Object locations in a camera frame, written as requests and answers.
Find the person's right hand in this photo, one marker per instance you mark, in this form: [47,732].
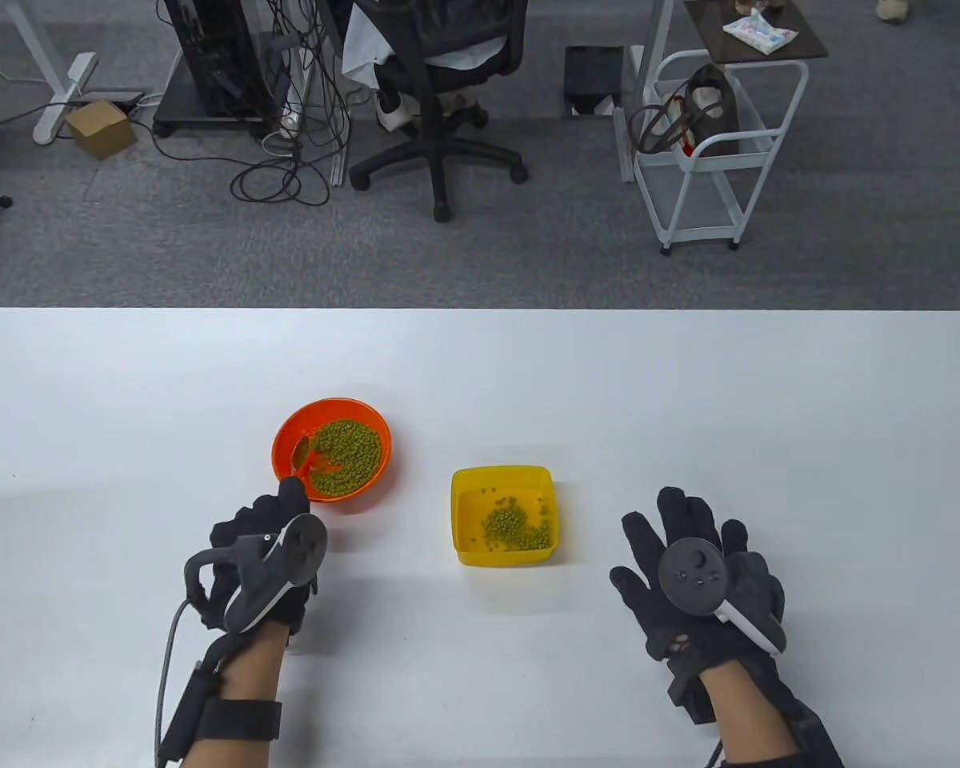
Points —
[684,520]

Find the person's left hand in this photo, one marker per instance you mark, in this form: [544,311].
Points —
[256,516]

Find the stainless steel spoon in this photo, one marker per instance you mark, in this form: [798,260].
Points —
[300,454]

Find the pile of green mung beans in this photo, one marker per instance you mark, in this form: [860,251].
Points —
[352,456]
[508,528]

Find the yellow plastic food container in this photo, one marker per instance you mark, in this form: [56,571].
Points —
[468,520]

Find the person's right forearm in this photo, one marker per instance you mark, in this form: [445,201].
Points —
[748,720]

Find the person's left forearm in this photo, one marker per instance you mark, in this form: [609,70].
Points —
[248,664]

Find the black handheld controller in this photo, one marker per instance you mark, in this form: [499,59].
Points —
[296,548]
[692,576]

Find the orange plastic bowl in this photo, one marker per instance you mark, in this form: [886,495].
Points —
[284,432]

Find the white rolling cart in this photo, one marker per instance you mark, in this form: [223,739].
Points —
[728,162]

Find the black office chair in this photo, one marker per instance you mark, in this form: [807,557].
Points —
[440,160]

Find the brown handbag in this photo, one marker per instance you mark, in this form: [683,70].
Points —
[712,112]

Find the cardboard box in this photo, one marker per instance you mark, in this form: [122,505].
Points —
[100,128]

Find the black floor platform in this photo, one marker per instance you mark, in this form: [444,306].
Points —
[180,104]

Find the black floor box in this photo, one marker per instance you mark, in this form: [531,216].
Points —
[592,72]

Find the black computer tower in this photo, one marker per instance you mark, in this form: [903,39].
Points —
[208,56]

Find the white desk leg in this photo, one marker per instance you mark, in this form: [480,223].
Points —
[64,88]

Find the brown top side table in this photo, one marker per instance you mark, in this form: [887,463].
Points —
[712,40]

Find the white tissue packet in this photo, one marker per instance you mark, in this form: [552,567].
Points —
[760,32]

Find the black wrist camera unit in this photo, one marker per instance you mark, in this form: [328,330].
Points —
[812,740]
[240,720]

